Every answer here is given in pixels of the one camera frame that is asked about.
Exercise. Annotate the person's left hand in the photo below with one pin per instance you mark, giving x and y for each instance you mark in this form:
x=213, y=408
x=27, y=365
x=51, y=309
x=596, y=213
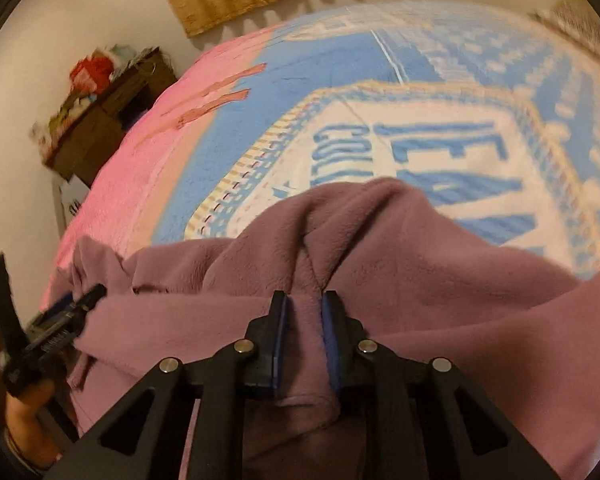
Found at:
x=30, y=420

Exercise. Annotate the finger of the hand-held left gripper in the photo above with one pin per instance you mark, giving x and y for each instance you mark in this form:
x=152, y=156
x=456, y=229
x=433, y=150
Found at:
x=2, y=295
x=80, y=300

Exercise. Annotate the purple fleece jacket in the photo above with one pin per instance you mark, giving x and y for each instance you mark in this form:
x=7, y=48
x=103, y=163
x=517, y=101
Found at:
x=430, y=300

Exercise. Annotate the pink and blue bed blanket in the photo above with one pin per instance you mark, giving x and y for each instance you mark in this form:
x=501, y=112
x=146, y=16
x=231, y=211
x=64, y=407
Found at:
x=330, y=70

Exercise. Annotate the red gift bag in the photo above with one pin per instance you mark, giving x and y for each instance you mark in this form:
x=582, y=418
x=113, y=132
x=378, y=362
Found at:
x=92, y=72

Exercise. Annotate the brown wooden desk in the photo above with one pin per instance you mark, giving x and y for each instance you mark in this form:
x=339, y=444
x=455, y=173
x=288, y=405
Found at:
x=105, y=125

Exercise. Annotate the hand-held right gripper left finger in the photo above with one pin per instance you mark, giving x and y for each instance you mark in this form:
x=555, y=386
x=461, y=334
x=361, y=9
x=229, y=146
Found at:
x=279, y=350

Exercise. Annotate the patterned ruffled pillow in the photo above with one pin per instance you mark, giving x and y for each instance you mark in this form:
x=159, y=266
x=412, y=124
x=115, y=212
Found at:
x=570, y=25

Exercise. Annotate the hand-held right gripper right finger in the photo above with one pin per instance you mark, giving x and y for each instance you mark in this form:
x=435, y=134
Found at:
x=332, y=355

